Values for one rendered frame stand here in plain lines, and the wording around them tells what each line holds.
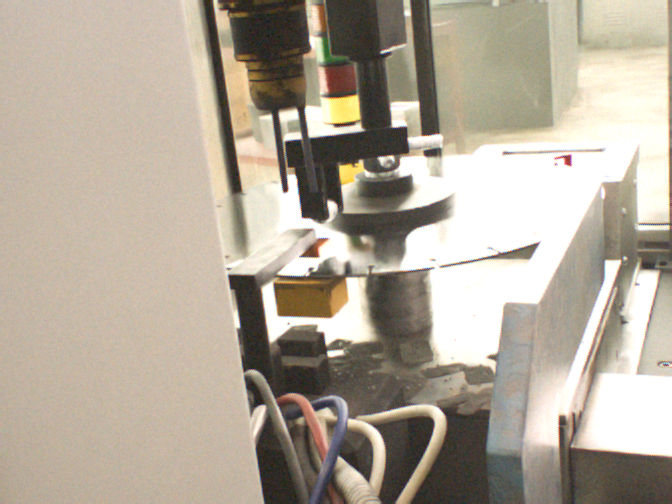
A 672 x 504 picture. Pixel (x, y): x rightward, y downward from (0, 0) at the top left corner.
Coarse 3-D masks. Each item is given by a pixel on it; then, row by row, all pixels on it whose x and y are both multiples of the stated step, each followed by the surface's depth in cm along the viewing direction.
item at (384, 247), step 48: (240, 192) 86; (288, 192) 84; (480, 192) 76; (528, 192) 75; (240, 240) 71; (336, 240) 69; (384, 240) 67; (432, 240) 66; (480, 240) 65; (528, 240) 63
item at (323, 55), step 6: (318, 36) 101; (324, 36) 100; (318, 42) 101; (324, 42) 100; (318, 48) 101; (324, 48) 101; (318, 54) 102; (324, 54) 101; (318, 60) 102; (324, 60) 101; (330, 60) 101; (336, 60) 101; (342, 60) 101
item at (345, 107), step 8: (328, 96) 103; (336, 96) 102; (344, 96) 102; (352, 96) 102; (328, 104) 103; (336, 104) 102; (344, 104) 102; (352, 104) 102; (328, 112) 103; (336, 112) 102; (344, 112) 102; (352, 112) 103; (328, 120) 103; (336, 120) 103; (344, 120) 103; (352, 120) 103
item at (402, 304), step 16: (416, 272) 75; (368, 288) 76; (384, 288) 75; (400, 288) 75; (416, 288) 76; (368, 304) 77; (384, 304) 76; (400, 304) 76; (416, 304) 76; (432, 304) 78; (368, 320) 78; (384, 320) 76; (400, 320) 76; (416, 320) 76; (432, 320) 78
